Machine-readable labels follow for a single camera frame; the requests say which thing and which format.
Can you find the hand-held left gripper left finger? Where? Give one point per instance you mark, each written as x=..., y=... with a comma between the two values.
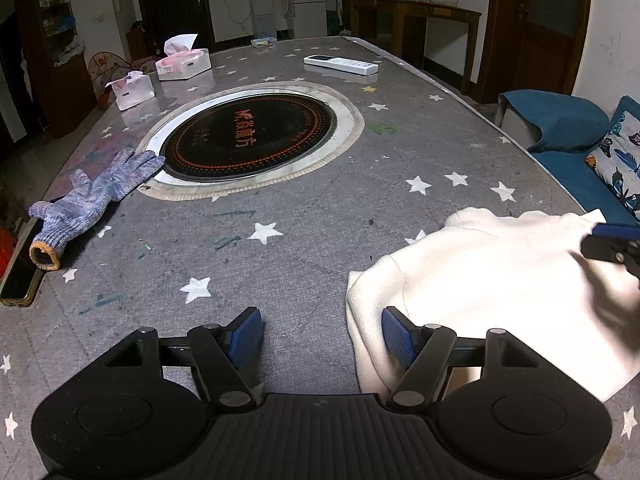
x=245, y=337

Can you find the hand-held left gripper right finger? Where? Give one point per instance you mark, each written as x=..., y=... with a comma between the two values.
x=397, y=337

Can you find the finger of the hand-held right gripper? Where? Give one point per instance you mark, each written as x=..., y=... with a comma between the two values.
x=612, y=252
x=620, y=231

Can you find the cream garment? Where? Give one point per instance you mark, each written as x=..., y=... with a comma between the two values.
x=490, y=280

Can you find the butterfly print cushion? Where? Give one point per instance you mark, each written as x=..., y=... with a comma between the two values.
x=620, y=160

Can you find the grey star-printed tablecloth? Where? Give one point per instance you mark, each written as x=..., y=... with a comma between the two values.
x=310, y=240

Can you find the blue sofa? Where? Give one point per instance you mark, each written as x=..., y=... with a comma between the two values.
x=555, y=120

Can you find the round built-in induction cooker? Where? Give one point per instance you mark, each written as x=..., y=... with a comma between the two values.
x=250, y=137

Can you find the blue knit work glove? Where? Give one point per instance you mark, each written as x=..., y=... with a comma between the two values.
x=95, y=200

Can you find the brown door with glass panel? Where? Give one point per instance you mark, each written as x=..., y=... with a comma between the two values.
x=530, y=25

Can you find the black smartphone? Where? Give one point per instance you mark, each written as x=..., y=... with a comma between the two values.
x=20, y=280

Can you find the red plastic stool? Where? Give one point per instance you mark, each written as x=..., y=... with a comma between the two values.
x=6, y=252

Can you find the small pink white tissue pack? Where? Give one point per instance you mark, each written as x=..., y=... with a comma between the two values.
x=132, y=92

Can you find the white remote control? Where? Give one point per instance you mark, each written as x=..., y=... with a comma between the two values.
x=342, y=64

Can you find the large pink white tissue box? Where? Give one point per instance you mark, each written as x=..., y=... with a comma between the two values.
x=182, y=62

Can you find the wooden side table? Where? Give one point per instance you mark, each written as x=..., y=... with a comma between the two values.
x=425, y=10

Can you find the small blue white packet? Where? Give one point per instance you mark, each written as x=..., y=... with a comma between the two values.
x=264, y=42

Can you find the cartoon print child chair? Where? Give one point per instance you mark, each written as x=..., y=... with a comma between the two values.
x=107, y=72

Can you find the water dispenser with blue bottle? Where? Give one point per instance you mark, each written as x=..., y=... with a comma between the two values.
x=262, y=5

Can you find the wooden arched display cabinet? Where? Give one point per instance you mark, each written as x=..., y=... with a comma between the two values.
x=55, y=60

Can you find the dark wooden door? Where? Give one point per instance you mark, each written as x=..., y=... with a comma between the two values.
x=170, y=5

